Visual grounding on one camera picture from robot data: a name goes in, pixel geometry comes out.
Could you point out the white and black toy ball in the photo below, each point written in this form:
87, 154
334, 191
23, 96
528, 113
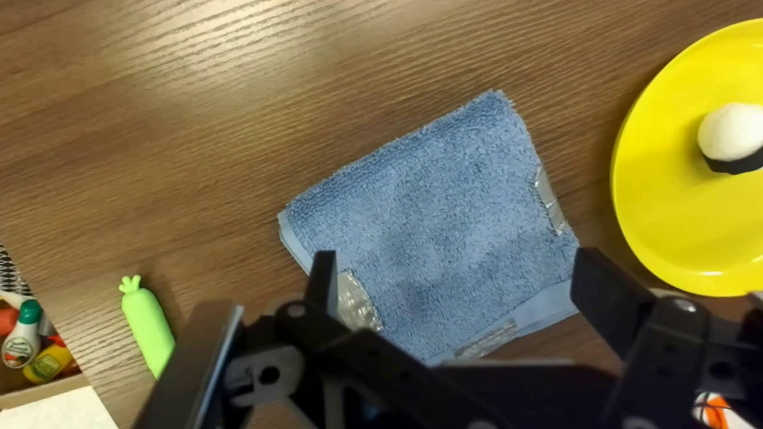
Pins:
731, 135

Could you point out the toy bottle green cap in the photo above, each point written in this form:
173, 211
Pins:
23, 336

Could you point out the yellow toy food piece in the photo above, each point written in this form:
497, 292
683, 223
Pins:
48, 363

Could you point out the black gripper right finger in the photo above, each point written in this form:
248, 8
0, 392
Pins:
615, 300

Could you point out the green carrot-shaped toy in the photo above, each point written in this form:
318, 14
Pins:
149, 325

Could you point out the yellow plastic plate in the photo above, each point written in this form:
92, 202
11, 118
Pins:
676, 214

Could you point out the spiral bound notebook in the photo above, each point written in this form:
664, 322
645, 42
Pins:
12, 274

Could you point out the blue towel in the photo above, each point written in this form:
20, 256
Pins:
443, 238

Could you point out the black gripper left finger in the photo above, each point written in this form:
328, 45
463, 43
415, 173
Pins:
322, 287

